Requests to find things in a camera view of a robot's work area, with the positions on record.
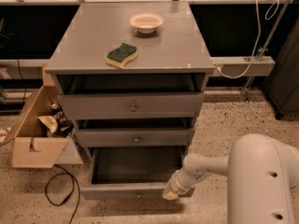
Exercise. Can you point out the yellow foam-padded gripper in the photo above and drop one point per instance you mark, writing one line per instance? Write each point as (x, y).
(179, 183)

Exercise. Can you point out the grey bottom drawer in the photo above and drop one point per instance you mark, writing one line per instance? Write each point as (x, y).
(131, 172)

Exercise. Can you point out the grey drawer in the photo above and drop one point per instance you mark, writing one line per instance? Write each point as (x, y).
(131, 172)
(135, 132)
(131, 96)

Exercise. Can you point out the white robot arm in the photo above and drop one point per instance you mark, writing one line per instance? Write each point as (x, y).
(262, 174)

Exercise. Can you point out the grey drawer cabinet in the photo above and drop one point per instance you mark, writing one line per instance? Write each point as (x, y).
(176, 47)

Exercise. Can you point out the grey middle drawer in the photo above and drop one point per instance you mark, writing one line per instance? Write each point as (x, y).
(135, 132)

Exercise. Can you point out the grey top drawer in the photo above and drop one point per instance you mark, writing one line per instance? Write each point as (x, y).
(131, 96)

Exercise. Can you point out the crumpled trash in box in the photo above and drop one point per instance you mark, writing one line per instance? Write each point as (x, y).
(57, 124)

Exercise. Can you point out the green yellow sponge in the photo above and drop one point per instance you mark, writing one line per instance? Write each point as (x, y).
(122, 55)

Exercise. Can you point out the open cardboard box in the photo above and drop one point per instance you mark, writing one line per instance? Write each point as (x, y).
(31, 146)

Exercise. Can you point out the dark cabinet at right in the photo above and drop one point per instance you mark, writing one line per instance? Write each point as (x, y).
(282, 86)

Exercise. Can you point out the white bowl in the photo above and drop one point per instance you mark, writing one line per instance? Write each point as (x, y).
(146, 23)

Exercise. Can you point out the metal stand pole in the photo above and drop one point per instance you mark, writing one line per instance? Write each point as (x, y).
(258, 53)

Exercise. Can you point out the grey wall cable duct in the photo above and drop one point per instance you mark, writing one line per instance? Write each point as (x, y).
(234, 67)

